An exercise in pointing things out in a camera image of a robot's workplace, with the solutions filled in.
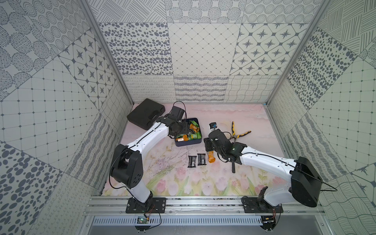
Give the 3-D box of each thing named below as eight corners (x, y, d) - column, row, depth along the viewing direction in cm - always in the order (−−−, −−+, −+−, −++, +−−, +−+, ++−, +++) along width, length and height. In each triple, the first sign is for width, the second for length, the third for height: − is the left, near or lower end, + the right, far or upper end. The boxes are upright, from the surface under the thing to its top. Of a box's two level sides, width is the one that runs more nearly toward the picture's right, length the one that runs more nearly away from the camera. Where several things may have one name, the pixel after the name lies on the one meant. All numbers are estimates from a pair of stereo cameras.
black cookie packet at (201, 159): (197, 165, 90) (197, 164, 88) (197, 154, 95) (197, 153, 93) (205, 165, 90) (206, 164, 88) (205, 154, 95) (205, 153, 93)
